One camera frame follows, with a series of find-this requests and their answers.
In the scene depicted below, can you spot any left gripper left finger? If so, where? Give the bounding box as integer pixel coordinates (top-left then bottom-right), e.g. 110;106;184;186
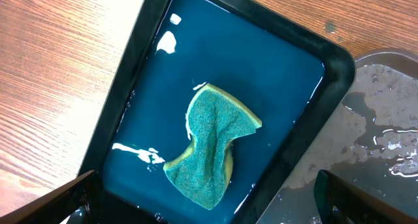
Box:
1;170;101;224

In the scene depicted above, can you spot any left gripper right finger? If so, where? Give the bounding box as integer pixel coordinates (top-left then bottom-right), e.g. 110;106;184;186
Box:
313;170;417;224

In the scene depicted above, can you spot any green yellow sponge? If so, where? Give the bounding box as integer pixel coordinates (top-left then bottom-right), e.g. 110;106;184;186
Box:
163;84;262;210

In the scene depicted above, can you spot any large black tray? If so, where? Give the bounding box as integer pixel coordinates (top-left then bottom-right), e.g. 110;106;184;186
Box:
259;48;417;223

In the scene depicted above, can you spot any black tray with blue water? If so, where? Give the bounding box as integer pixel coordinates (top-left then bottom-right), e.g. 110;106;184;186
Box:
80;0;355;223

